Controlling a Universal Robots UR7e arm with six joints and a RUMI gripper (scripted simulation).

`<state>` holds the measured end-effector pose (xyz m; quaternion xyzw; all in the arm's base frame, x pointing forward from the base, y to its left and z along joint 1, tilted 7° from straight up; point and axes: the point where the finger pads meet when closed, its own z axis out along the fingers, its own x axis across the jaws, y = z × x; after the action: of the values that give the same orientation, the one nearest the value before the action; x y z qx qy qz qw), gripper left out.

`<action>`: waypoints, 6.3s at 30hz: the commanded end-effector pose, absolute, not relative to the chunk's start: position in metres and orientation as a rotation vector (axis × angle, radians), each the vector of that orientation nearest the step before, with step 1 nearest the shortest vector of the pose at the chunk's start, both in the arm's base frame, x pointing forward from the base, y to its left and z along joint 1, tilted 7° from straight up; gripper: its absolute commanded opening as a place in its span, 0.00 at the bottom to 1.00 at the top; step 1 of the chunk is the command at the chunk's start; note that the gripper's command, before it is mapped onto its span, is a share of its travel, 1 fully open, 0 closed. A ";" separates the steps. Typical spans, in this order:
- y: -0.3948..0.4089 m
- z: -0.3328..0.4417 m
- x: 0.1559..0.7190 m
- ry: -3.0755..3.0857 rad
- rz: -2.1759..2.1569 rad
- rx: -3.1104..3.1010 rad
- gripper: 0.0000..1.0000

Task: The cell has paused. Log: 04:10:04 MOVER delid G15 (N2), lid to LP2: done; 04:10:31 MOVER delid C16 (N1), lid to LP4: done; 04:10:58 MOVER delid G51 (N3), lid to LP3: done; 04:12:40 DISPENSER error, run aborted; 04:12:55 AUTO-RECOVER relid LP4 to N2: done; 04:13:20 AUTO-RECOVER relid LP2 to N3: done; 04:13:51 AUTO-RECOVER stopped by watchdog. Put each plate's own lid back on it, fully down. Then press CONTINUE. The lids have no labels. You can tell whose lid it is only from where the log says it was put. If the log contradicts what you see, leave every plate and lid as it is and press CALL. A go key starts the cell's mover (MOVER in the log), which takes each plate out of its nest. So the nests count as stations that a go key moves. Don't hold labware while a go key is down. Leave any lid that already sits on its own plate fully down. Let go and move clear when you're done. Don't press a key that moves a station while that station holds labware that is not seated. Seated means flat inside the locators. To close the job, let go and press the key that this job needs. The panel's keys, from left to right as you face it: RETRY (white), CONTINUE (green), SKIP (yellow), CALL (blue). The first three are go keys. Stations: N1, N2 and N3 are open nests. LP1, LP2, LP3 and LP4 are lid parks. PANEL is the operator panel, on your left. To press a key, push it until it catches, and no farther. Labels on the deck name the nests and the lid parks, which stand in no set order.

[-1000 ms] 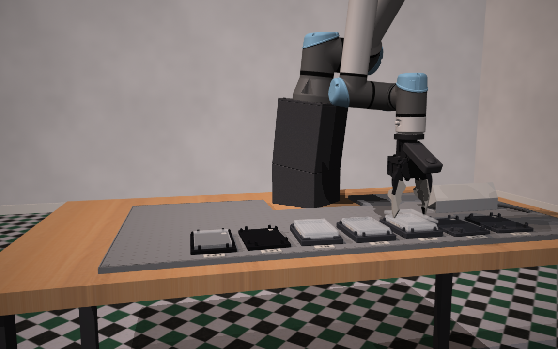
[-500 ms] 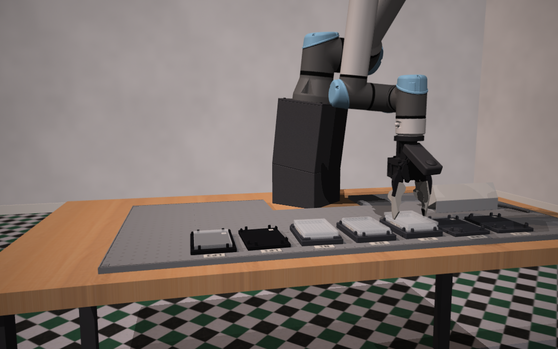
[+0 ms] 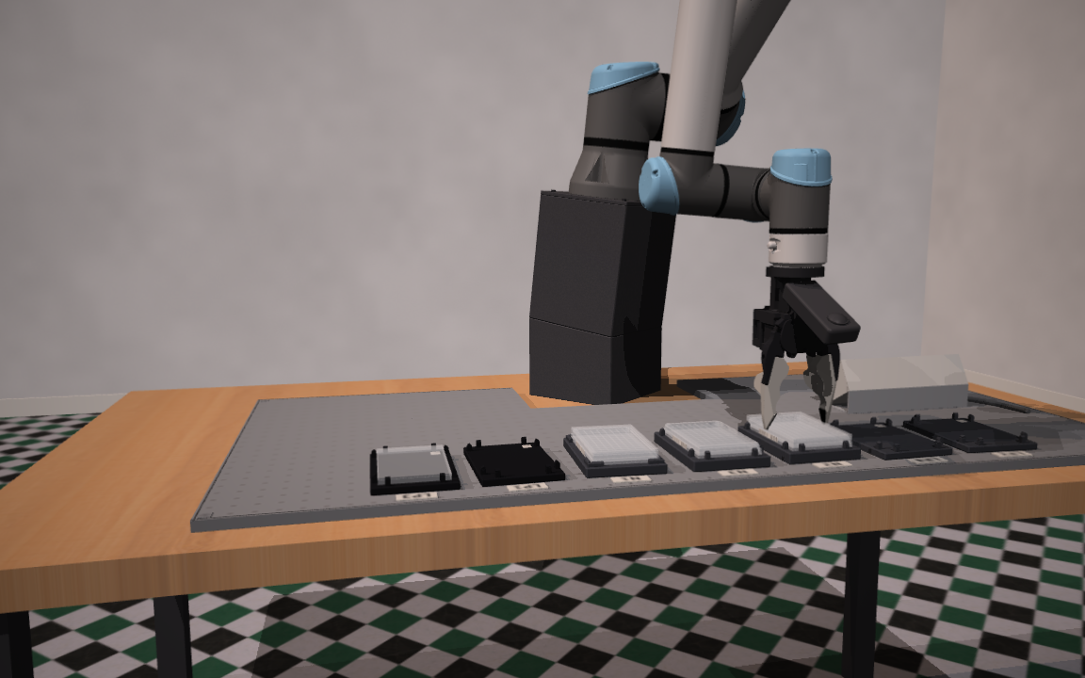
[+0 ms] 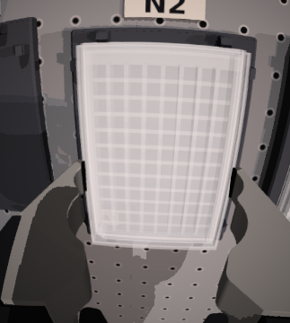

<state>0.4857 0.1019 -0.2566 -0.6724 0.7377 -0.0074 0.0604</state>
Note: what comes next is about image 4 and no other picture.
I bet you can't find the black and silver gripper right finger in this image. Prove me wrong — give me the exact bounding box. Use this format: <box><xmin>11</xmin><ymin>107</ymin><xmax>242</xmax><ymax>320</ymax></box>
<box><xmin>215</xmin><ymin>166</ymin><xmax>290</xmax><ymax>323</ymax></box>

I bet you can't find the translucent white plate lid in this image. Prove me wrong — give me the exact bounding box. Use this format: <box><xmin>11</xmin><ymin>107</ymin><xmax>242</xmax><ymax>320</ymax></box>
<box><xmin>75</xmin><ymin>44</ymin><xmax>251</xmax><ymax>250</ymax></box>

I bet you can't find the grey perforated base plate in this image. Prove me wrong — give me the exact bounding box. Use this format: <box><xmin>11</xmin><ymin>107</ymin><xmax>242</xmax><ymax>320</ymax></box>
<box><xmin>0</xmin><ymin>0</ymin><xmax>290</xmax><ymax>323</ymax></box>

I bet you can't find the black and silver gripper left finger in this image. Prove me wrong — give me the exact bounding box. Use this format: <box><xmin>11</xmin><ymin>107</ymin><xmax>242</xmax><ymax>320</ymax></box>
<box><xmin>0</xmin><ymin>159</ymin><xmax>92</xmax><ymax>323</ymax></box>

